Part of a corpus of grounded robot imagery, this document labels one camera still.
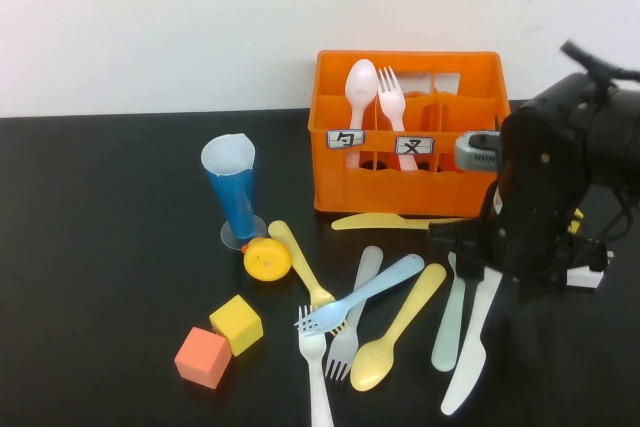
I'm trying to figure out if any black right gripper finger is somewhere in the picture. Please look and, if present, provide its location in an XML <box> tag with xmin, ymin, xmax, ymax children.
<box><xmin>452</xmin><ymin>246</ymin><xmax>486</xmax><ymax>281</ymax></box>
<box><xmin>428</xmin><ymin>220</ymin><xmax>484</xmax><ymax>252</ymax></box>

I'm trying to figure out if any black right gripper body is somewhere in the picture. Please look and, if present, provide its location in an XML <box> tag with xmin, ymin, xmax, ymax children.
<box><xmin>478</xmin><ymin>181</ymin><xmax>581</xmax><ymax>304</ymax></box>

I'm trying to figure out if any pale green plastic spoon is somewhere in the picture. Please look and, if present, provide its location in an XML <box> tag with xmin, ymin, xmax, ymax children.
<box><xmin>431</xmin><ymin>250</ymin><xmax>470</xmax><ymax>373</ymax></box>

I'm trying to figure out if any white plastic knife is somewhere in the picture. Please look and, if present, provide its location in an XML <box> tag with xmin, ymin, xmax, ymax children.
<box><xmin>439</xmin><ymin>266</ymin><xmax>503</xmax><ymax>417</ymax></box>

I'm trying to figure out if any orange plastic cutlery holder crate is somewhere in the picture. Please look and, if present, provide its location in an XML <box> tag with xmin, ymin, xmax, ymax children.
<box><xmin>306</xmin><ymin>49</ymin><xmax>512</xmax><ymax>218</ymax></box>

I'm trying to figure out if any white power adapter plug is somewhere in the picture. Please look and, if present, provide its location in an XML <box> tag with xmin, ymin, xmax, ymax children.
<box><xmin>567</xmin><ymin>249</ymin><xmax>615</xmax><ymax>290</ymax></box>

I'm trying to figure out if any yellow plastic knife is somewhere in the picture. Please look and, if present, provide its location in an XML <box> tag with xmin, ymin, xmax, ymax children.
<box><xmin>330</xmin><ymin>212</ymin><xmax>466</xmax><ymax>233</ymax></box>

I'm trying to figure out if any light blue plastic fork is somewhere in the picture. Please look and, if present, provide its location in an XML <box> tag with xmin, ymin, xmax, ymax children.
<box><xmin>293</xmin><ymin>253</ymin><xmax>426</xmax><ymax>336</ymax></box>

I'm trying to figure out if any grey translucent plastic fork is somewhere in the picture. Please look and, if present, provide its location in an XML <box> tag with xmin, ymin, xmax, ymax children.
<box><xmin>324</xmin><ymin>245</ymin><xmax>385</xmax><ymax>381</ymax></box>

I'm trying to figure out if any white paper label fork character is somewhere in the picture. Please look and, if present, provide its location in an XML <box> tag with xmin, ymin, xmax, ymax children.
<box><xmin>394</xmin><ymin>135</ymin><xmax>435</xmax><ymax>156</ymax></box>

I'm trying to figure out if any yellow plastic spoon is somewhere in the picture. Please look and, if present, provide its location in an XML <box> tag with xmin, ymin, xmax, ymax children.
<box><xmin>349</xmin><ymin>262</ymin><xmax>448</xmax><ymax>393</ymax></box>

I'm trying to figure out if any white paper label spoon character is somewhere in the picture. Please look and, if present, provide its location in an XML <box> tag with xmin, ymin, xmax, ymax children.
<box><xmin>326</xmin><ymin>129</ymin><xmax>367</xmax><ymax>150</ymax></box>

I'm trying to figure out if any pink plastic fork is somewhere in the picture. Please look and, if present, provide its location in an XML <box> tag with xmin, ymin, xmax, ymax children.
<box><xmin>376</xmin><ymin>66</ymin><xmax>420</xmax><ymax>172</ymax></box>

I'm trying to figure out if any yellow plastic fork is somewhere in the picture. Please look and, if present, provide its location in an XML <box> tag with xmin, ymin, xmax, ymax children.
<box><xmin>267</xmin><ymin>219</ymin><xmax>351</xmax><ymax>336</ymax></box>

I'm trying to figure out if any pink plastic spoon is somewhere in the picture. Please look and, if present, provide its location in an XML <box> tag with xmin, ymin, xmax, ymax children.
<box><xmin>344</xmin><ymin>58</ymin><xmax>380</xmax><ymax>171</ymax></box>

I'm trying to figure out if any yellow toy duck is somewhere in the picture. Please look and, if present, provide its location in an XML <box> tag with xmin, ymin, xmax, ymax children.
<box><xmin>241</xmin><ymin>237</ymin><xmax>293</xmax><ymax>282</ymax></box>

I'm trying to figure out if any white plastic fork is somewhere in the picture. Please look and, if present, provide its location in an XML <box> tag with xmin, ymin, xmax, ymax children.
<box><xmin>297</xmin><ymin>304</ymin><xmax>335</xmax><ymax>427</ymax></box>

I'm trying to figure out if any blue cone cup white inside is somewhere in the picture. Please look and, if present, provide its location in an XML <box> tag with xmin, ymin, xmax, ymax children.
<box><xmin>200</xmin><ymin>133</ymin><xmax>268</xmax><ymax>251</ymax></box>

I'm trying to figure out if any orange foam cube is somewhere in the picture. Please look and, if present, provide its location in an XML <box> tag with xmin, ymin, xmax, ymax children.
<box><xmin>174</xmin><ymin>326</ymin><xmax>234</xmax><ymax>390</ymax></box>

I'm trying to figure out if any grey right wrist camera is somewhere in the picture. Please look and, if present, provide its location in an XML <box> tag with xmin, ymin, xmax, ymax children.
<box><xmin>453</xmin><ymin>130</ymin><xmax>502</xmax><ymax>174</ymax></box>

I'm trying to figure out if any black camera cable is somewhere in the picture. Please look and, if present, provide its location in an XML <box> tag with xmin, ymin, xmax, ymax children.
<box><xmin>559</xmin><ymin>40</ymin><xmax>640</xmax><ymax>86</ymax></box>

